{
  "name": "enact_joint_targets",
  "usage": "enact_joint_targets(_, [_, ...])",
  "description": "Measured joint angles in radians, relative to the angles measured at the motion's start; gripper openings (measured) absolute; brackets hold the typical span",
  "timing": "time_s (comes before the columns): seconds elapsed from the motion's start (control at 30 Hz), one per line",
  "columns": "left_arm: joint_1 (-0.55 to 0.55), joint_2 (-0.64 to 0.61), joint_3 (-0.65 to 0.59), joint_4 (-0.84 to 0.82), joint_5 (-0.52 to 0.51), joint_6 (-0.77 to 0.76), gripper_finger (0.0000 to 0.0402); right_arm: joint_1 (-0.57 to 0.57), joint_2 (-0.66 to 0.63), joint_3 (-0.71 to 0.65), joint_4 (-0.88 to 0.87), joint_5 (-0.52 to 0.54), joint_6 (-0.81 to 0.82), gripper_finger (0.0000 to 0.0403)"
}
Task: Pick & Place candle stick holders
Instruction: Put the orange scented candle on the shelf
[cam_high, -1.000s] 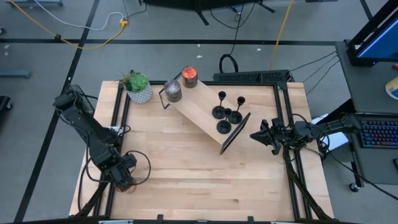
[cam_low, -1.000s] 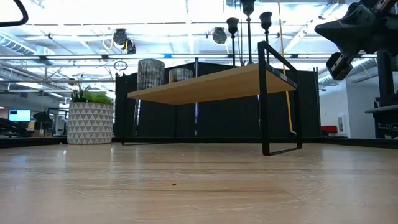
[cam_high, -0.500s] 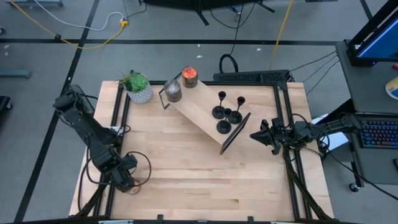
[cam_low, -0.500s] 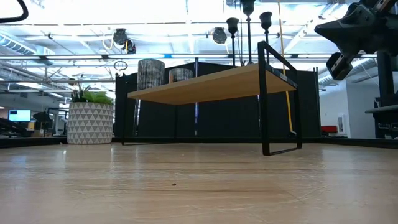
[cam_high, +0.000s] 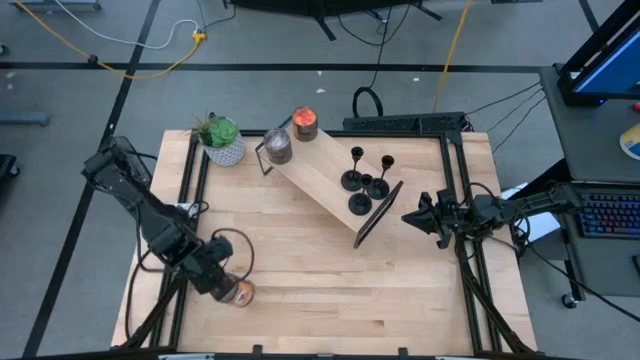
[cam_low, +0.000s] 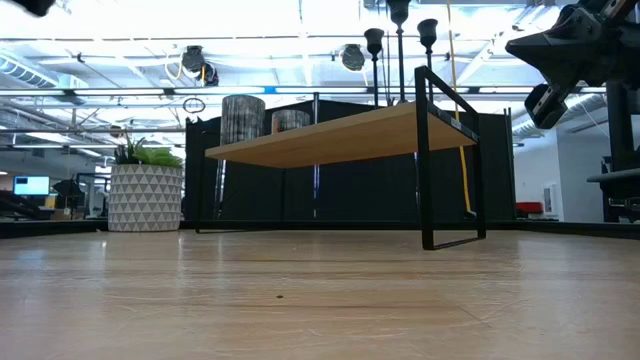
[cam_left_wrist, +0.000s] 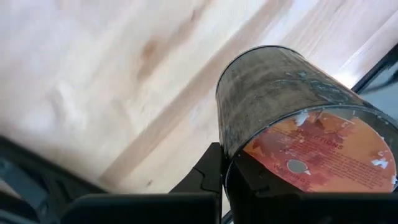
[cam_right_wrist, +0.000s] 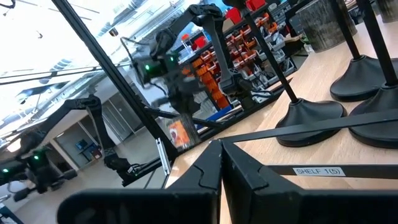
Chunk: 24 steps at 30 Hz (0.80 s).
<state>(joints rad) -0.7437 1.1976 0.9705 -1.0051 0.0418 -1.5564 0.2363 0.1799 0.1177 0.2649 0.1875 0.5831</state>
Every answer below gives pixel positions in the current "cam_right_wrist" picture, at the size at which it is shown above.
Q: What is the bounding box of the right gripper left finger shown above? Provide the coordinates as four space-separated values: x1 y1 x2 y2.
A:
167 139 223 191

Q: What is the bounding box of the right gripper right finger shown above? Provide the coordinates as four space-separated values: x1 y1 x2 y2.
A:
221 141 304 224

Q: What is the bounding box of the orange candle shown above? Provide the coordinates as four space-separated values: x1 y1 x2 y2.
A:
167 115 200 151
295 0 358 53

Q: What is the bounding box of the black metal candlestick holder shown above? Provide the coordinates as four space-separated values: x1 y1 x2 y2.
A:
222 0 348 148
348 0 398 150
326 0 398 103

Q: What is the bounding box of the silver aluminium profile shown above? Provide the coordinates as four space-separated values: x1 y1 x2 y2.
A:
156 138 172 175

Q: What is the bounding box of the parts shelf with orange bins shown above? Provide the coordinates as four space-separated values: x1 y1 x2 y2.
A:
180 0 308 110

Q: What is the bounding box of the green plant in white pot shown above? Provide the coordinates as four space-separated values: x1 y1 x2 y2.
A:
298 32 313 55

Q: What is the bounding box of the wooden shelf with black frame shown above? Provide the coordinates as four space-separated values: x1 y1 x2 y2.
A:
174 14 398 191

